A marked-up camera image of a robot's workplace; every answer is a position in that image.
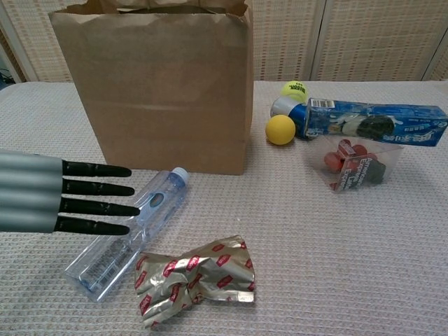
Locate blue silver drink can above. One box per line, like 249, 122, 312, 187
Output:
269, 97, 309, 138

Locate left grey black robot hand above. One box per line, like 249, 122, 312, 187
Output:
0, 150, 141, 236

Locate white woven fringed tablecloth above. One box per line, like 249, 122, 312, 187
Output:
0, 80, 448, 336

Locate woven folding screen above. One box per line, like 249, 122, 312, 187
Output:
0, 0, 448, 83

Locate yellow-green tennis ball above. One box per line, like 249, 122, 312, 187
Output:
279, 80, 309, 104

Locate clear plastic box red contents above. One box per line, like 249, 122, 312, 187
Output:
307, 134, 405, 193

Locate yellow foam ball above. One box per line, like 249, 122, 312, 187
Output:
265, 114, 297, 146

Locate brown paper bag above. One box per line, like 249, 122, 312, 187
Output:
48, 0, 255, 176

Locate blue cookie box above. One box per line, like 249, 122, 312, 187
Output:
303, 97, 448, 148

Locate silver snack wrapper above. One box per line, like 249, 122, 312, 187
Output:
134, 234, 256, 329

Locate clear plastic water bottle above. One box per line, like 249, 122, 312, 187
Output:
65, 167, 190, 304

